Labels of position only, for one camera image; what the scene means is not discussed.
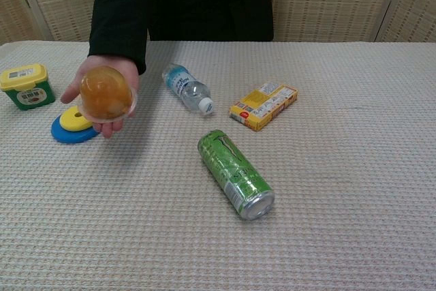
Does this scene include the person right hand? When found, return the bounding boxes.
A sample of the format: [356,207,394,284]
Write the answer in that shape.
[60,55,140,139]

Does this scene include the clear cup with amber liquid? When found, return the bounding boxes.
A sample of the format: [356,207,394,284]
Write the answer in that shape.
[77,65,139,122]

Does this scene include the clear water bottle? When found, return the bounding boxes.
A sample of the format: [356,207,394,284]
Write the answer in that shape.
[161,63,215,115]

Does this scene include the person right arm black sleeve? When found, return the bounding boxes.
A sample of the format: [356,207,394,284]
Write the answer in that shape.
[87,0,153,76]

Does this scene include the woven folding screen panel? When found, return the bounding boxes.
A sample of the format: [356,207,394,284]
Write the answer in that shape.
[0,0,40,44]
[273,0,406,43]
[376,0,436,44]
[13,0,98,42]

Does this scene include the green tub yellow lid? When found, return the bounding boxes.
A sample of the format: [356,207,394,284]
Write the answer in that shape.
[0,63,57,111]

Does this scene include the yellow cardboard box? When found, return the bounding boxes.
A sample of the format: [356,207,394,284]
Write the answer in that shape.
[229,79,300,132]

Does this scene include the green energy drink can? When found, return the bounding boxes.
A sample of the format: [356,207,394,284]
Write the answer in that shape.
[197,129,275,221]

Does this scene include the white woven tablecloth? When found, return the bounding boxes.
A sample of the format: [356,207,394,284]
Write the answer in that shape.
[0,40,436,291]

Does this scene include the yellow foam ring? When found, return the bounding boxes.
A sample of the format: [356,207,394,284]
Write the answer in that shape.
[59,106,95,132]

